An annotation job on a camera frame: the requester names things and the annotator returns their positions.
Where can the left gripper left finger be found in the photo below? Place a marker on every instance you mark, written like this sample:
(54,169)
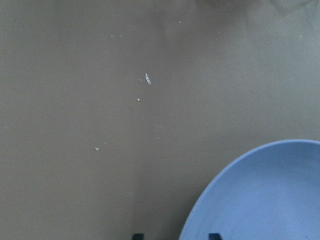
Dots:
(138,236)

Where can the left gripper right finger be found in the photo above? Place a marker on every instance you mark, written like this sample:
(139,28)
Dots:
(214,236)

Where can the blue round plate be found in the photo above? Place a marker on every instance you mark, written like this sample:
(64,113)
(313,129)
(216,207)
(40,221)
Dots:
(269,193)

